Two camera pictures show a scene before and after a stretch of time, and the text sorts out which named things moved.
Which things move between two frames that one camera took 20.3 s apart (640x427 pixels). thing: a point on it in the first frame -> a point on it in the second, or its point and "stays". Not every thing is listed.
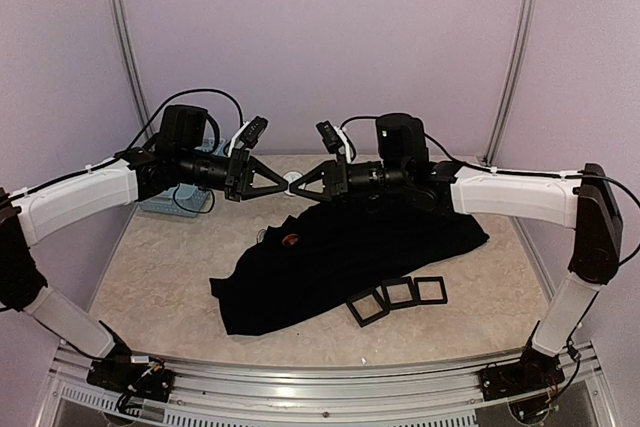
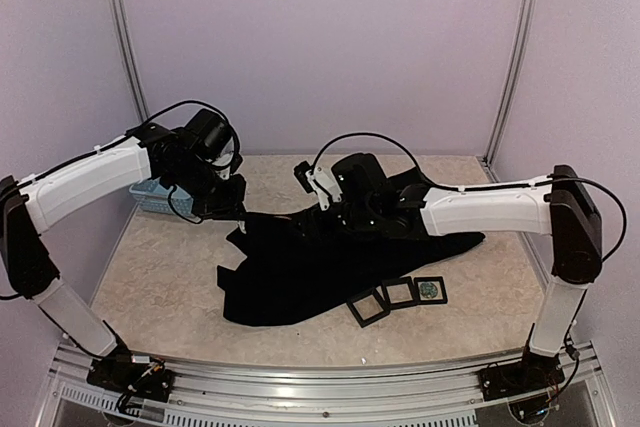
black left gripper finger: x=254 y=166 -> x=240 y=217
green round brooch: x=292 y=176 -> x=428 y=290
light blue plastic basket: x=186 y=200 stays
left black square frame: x=357 y=316 stays
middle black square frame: x=399 y=281 stays
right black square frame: x=441 y=282 stays
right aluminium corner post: x=520 y=48 stays
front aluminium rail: x=221 y=395 stays
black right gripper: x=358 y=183 -> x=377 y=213
